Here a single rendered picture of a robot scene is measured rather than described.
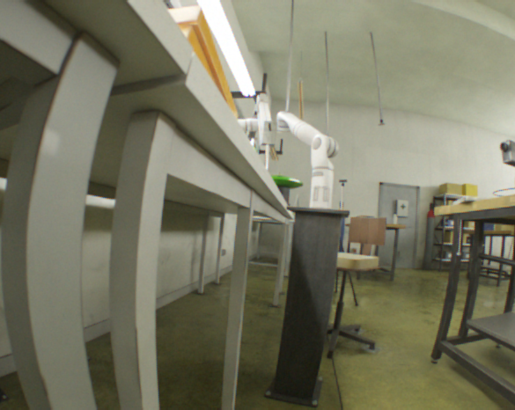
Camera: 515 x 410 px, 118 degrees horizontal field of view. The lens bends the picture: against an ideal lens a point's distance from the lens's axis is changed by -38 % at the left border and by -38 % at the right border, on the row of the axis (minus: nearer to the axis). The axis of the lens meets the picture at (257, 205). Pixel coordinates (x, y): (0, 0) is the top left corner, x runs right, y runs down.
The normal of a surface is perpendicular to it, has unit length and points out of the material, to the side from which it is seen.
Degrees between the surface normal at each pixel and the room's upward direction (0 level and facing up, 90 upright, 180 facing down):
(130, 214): 90
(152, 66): 180
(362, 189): 90
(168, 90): 180
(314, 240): 90
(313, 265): 90
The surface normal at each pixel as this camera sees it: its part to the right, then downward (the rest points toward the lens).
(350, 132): -0.18, -0.10
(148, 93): -0.10, 0.99
